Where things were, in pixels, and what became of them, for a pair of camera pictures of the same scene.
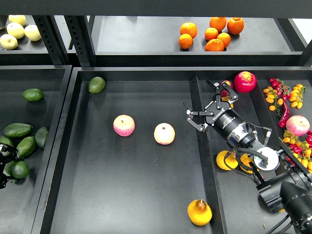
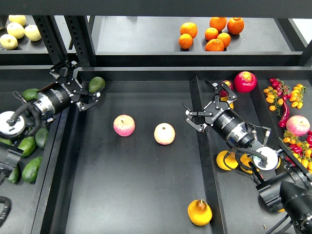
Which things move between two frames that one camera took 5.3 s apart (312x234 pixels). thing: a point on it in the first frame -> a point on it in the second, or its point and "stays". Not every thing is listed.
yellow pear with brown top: (199, 212) stays
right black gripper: (226, 120) stays
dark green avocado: (16, 168) -> (30, 170)
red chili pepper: (284, 119) stays
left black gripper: (8, 154) -> (63, 92)
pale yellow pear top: (19, 19) stays
